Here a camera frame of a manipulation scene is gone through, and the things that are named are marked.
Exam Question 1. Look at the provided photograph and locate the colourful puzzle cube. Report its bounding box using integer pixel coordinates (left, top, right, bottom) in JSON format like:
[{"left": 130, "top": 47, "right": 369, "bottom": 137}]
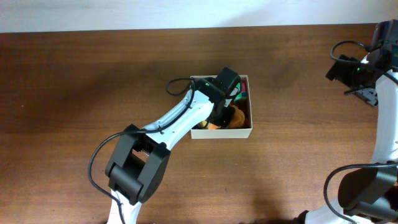
[{"left": 234, "top": 82, "right": 247, "bottom": 103}]

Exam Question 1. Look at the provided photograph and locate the brown plush bear toy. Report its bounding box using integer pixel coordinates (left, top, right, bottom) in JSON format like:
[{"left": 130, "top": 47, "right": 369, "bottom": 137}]
[{"left": 228, "top": 105, "right": 246, "bottom": 129}]

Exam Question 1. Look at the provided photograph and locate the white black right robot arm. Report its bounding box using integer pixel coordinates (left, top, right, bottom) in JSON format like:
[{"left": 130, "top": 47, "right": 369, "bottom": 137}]
[{"left": 293, "top": 19, "right": 397, "bottom": 224}]

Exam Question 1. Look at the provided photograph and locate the white cardboard box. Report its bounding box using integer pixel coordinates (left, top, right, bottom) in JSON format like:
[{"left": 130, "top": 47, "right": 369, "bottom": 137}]
[{"left": 190, "top": 75, "right": 252, "bottom": 139}]

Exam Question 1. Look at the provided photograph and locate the yellow plush pig toy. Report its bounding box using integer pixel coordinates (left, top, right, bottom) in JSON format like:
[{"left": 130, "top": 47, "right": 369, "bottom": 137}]
[{"left": 194, "top": 120, "right": 221, "bottom": 130}]

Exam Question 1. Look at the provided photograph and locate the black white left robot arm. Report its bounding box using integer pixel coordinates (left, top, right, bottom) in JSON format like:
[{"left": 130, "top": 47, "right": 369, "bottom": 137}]
[{"left": 104, "top": 67, "right": 241, "bottom": 223}]

